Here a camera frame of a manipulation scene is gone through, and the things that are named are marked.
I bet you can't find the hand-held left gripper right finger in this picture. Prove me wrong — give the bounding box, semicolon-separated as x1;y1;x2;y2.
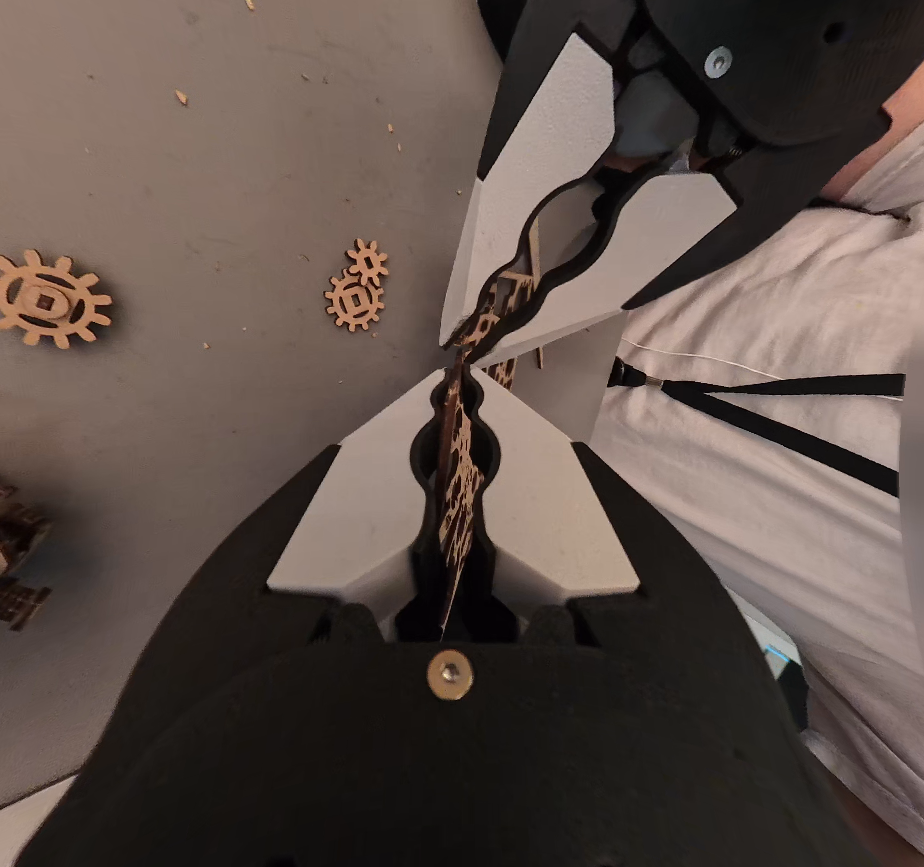
469;366;642;643

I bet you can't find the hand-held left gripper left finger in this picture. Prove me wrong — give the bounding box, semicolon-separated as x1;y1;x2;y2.
267;367;449;643

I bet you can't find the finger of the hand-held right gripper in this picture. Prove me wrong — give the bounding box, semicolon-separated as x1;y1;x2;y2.
439;29;618;348
461;158;740;370

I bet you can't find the laser-cut wooden parts sheet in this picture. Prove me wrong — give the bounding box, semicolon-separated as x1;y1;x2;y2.
433;220;544;643

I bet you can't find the thin spoked wooden gear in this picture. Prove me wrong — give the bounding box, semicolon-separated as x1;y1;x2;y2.
323;271;385;334

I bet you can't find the small thick wooden gear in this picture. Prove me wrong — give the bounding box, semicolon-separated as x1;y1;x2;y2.
0;249;114;349

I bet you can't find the person's right forearm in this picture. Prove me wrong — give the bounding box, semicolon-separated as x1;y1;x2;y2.
823;76;924;200

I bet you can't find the partly built wooden model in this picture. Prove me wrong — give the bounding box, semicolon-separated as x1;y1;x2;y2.
0;484;53;631

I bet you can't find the person's white garment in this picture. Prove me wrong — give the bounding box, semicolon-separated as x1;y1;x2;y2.
592;123;924;854

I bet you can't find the small thin wooden gear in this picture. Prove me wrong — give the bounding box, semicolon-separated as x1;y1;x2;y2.
346;237;391;286

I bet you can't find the white device with blue light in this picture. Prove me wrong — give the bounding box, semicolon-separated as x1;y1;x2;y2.
744;607;809;731

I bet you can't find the white box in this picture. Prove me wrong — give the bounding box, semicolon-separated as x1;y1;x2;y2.
0;773;80;867

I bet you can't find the person's leg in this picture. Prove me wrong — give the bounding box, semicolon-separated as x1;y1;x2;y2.
816;766;924;867

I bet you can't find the black lanyard strap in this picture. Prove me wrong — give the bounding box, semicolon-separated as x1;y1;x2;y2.
606;358;907;500

